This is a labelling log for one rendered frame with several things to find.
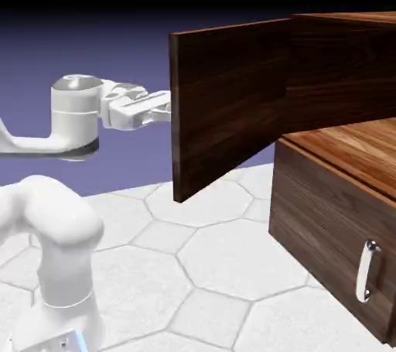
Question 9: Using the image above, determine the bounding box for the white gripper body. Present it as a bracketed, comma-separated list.
[108, 91, 172, 132]

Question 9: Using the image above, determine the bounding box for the dark wood plain door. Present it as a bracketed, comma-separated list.
[169, 18, 292, 203]

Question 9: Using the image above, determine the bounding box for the dark wood cabinet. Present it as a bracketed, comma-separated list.
[268, 11, 396, 348]

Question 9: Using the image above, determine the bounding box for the wood door with handle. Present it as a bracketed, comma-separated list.
[268, 137, 396, 347]

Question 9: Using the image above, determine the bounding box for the curved silver door handle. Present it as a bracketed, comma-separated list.
[355, 239, 382, 304]

